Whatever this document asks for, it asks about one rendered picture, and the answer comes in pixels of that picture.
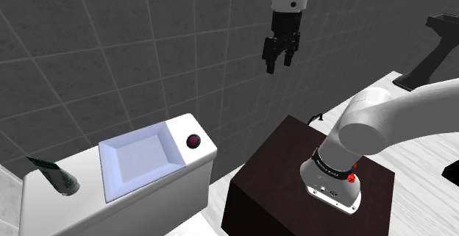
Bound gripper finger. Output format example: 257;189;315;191
261;36;285;75
283;30;302;68

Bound dark brown robot stand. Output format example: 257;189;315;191
221;114;396;236

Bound pale blue square tray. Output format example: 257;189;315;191
97;121;188;204

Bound white toilet with red button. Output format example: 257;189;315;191
18;112;230;236

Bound black flat object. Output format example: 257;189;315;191
441;163;459;193

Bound grey squeeze tube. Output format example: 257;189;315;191
25;155;81;196

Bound small black wire hook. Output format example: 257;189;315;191
307;112;325;126

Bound black angular pedestal fixture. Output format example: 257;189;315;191
391;12;459;93

